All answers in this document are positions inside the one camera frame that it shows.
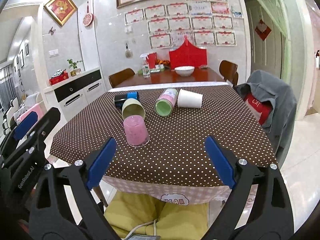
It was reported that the white double light switch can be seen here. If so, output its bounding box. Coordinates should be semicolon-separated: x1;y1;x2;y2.
48;49;59;57

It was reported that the clear spray bottle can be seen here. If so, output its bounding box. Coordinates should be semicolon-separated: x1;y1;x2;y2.
140;53;151;78

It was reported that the black can blue band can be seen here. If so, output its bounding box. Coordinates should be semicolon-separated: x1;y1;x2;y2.
113;92;140;109

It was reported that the pale green cup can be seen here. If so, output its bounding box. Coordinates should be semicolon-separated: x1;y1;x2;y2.
121;98;145;120

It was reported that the white sideboard cabinet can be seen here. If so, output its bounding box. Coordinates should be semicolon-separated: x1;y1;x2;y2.
43;68;106;121

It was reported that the hanging brush on wall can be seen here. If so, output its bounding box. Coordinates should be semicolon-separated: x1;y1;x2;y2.
125;43;132;58

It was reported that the pink jar green lid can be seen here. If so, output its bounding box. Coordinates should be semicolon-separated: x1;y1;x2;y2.
155;88;178;117

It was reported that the red diamond door decoration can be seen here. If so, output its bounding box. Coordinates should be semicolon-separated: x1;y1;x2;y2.
255;20;272;41

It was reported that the pink translucent plastic cup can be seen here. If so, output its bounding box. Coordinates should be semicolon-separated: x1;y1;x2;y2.
123;115;150;147

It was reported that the green lace door curtain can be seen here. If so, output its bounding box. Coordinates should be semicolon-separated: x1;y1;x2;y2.
257;0;292;83

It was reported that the red cat cushion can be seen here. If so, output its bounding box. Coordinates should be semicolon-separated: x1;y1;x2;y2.
245;93;272;125

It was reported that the red box on cabinet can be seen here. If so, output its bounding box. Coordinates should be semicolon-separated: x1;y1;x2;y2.
49;71;69;86

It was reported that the right brown wooden chair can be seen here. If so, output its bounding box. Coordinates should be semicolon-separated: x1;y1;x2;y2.
219;60;239;87

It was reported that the small potted green plant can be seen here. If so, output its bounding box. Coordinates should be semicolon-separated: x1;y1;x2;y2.
67;59;82;76

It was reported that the yellow seat cushion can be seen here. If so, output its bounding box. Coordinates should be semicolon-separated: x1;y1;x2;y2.
104;191;209;239

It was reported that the grey jacket on chair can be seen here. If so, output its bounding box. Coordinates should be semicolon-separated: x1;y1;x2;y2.
234;70;297;166

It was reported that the red round hanging ornament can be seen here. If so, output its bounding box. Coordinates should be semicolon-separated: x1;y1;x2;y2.
82;1;94;27

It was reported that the green tray with items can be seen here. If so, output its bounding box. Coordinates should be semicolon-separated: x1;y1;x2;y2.
137;64;165;75

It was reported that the brown wooden chair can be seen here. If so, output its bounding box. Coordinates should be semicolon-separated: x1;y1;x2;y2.
108;68;135;88
219;60;239;87

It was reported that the white paper cup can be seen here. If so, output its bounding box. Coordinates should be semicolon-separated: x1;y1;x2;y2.
177;89;203;108

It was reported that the brown polka dot tablecloth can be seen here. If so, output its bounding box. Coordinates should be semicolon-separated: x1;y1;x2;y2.
50;85;276;187

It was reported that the gold framed red diamond picture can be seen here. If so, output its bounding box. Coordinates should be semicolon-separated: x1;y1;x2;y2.
44;0;78;26

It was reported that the red gift bag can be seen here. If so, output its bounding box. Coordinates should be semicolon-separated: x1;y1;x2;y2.
169;36;208;69

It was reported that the white ceramic bowl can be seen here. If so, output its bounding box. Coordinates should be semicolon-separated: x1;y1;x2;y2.
175;66;195;77

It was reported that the left brown wooden chair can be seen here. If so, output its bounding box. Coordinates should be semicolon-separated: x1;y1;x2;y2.
108;68;135;88

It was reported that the sofa with pink blanket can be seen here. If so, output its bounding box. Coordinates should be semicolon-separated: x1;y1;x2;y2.
2;93;47;134

